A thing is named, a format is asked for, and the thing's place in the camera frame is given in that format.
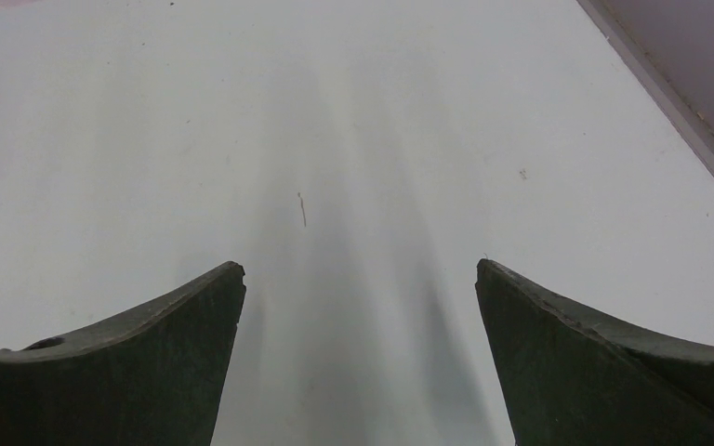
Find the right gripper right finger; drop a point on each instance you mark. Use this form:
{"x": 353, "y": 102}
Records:
{"x": 573, "y": 375}

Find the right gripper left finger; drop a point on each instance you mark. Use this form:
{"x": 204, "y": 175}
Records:
{"x": 150, "y": 375}

